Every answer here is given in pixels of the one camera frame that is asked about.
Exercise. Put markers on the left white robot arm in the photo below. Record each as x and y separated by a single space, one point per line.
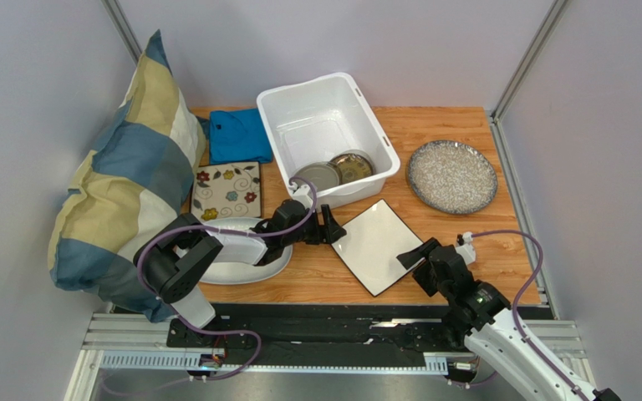
172 263

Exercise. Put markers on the floral square plate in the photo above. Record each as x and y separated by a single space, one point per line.
227 190

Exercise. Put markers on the speckled round ceramic plate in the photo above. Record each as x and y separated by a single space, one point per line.
452 177

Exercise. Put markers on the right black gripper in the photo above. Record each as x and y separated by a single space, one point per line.
429 260

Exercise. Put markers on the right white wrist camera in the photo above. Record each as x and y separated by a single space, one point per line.
464 247

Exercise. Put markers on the large white oval plate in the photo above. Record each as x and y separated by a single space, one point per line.
237 273

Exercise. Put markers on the white plastic bin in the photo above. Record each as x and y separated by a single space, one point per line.
317 120

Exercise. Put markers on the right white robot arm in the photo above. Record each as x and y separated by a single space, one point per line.
489 325

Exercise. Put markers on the yellow patterned round plate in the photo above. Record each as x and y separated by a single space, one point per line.
351 168

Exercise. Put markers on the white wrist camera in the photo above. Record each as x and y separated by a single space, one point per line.
464 247
306 195

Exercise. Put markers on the folded blue cloth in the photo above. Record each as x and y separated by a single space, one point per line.
238 136

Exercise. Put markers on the blue and cream pillow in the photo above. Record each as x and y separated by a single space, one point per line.
131 184

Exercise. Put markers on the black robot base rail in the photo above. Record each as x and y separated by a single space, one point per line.
326 335

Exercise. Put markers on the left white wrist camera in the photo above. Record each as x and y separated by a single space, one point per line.
306 195

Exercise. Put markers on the grey speckled saucer plate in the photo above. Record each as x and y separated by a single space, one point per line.
323 175

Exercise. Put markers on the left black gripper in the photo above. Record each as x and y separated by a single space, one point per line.
334 231

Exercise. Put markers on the clear round glass plate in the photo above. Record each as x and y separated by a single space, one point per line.
365 158

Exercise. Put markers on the white rectangular plate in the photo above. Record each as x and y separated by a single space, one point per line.
373 240

